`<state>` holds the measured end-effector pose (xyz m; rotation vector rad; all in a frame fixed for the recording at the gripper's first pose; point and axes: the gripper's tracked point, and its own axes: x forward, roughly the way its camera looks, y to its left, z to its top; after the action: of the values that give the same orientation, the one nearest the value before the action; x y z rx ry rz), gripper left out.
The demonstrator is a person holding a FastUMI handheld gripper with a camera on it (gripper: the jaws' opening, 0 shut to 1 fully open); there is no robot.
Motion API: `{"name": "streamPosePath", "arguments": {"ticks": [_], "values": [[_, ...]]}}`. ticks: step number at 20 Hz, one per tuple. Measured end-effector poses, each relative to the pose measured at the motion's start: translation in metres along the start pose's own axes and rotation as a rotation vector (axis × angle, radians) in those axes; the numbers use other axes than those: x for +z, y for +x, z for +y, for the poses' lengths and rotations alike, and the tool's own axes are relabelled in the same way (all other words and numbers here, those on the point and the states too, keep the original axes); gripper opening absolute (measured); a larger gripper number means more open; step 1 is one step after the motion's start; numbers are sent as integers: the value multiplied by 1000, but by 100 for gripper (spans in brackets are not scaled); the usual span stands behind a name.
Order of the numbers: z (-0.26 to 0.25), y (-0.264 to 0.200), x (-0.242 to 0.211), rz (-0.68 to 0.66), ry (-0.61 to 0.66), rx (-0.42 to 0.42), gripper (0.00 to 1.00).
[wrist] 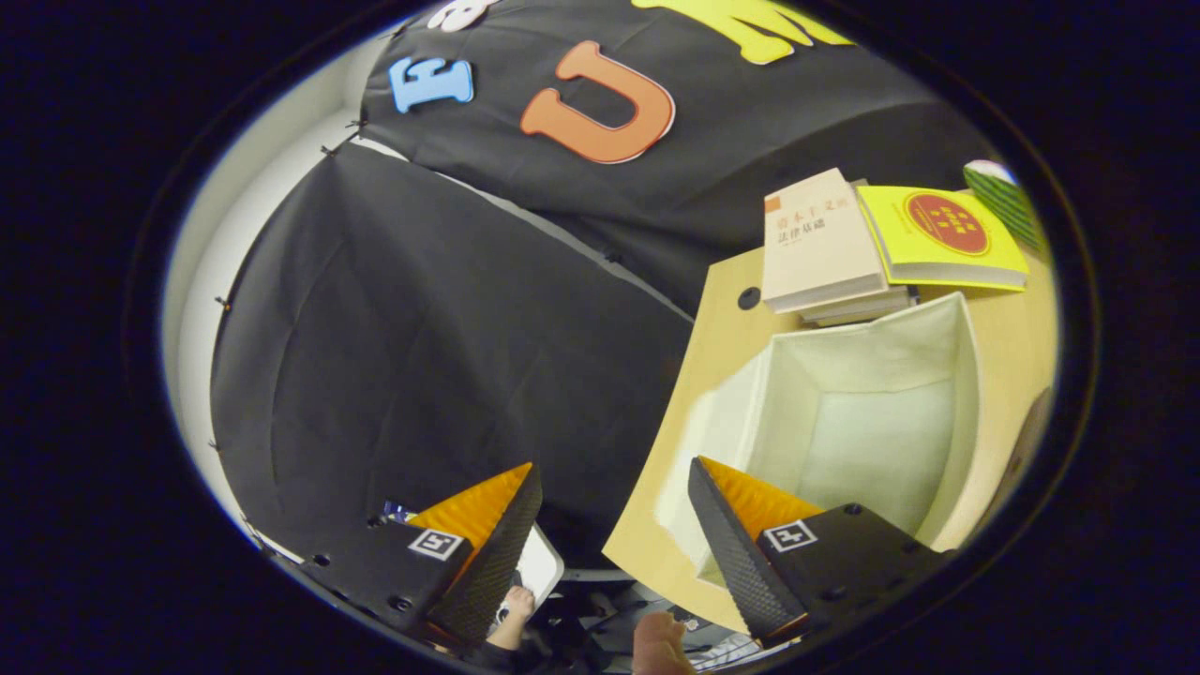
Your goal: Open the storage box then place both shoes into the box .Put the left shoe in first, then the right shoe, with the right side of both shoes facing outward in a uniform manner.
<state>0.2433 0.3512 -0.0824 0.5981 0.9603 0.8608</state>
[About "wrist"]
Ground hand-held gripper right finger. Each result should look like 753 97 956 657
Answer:
687 457 953 650

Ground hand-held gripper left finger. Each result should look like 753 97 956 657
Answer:
281 461 545 650

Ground grey-green fabric storage box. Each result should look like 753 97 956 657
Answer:
653 292 983 590

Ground white object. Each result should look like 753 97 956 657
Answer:
514 525 565 610

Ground person's grey trousers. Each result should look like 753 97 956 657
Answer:
694 633 798 672

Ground beige book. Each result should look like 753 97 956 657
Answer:
761 168 890 314

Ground yellow book with red circle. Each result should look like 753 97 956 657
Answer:
856 185 1029 293

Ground watermelon slice plush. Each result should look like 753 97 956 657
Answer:
963 159 1044 252

